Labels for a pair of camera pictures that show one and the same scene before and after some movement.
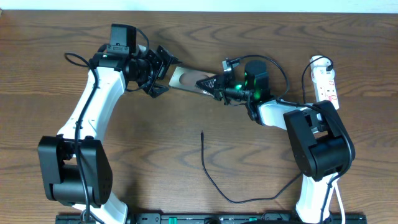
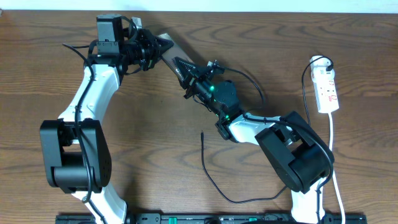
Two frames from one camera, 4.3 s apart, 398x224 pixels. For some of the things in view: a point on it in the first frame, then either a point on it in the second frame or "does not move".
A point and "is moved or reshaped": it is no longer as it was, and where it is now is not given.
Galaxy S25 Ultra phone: (186, 79) is moved or reshaped
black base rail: (210, 219) does not move
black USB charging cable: (290, 182) does not move
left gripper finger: (166, 58) -> (165, 42)
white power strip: (324, 80) does not move
